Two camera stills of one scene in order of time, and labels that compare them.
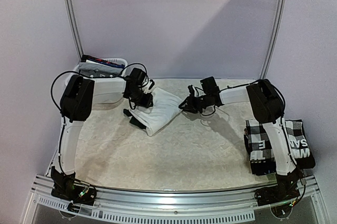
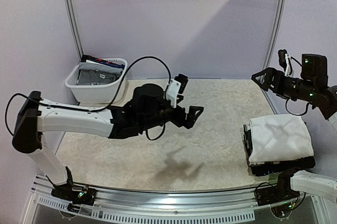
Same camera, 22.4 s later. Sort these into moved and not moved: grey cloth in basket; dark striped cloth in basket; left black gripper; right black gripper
Moved: right black gripper; left black gripper
Not moved: dark striped cloth in basket; grey cloth in basket
